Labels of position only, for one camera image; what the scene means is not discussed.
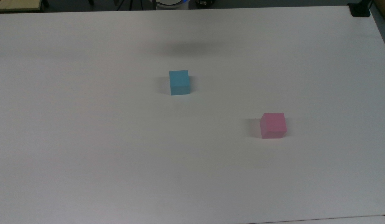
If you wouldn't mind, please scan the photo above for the blue foam cube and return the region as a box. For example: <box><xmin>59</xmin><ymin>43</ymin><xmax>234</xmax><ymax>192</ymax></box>
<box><xmin>169</xmin><ymin>70</ymin><xmax>191</xmax><ymax>96</ymax></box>

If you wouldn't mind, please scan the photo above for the pink foam cube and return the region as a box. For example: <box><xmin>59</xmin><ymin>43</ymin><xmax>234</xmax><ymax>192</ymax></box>
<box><xmin>260</xmin><ymin>113</ymin><xmax>287</xmax><ymax>139</ymax></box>

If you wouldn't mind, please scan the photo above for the black table clamp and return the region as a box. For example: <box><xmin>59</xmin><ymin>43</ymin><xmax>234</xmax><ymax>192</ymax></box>
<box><xmin>348</xmin><ymin>2</ymin><xmax>372</xmax><ymax>17</ymax></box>

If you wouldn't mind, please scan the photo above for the wooden board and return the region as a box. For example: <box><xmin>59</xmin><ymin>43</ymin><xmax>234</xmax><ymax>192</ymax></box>
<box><xmin>0</xmin><ymin>0</ymin><xmax>44</xmax><ymax>12</ymax></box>

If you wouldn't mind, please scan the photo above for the wooden crate edge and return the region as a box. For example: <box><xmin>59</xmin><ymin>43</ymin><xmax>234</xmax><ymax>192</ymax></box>
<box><xmin>373</xmin><ymin>0</ymin><xmax>385</xmax><ymax>20</ymax></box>

